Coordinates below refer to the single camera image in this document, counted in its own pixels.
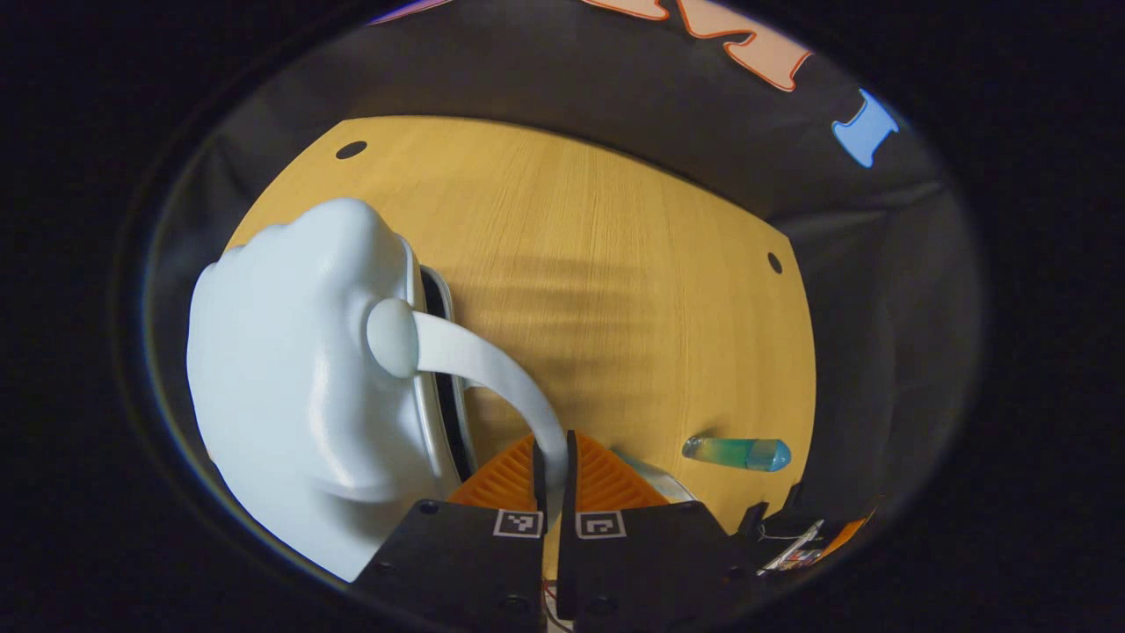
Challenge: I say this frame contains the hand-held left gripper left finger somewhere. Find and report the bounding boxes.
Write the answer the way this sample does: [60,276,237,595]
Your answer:
[352,431,550,629]

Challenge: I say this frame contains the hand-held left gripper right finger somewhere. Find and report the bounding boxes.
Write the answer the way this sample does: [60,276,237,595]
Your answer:
[556,429,766,627]

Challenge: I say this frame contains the blue skin care bottle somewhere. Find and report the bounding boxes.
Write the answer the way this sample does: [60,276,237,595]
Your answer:
[682,436,792,473]

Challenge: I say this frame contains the light blue suitcase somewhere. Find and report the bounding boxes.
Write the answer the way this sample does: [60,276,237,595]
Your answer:
[186,198,572,581]

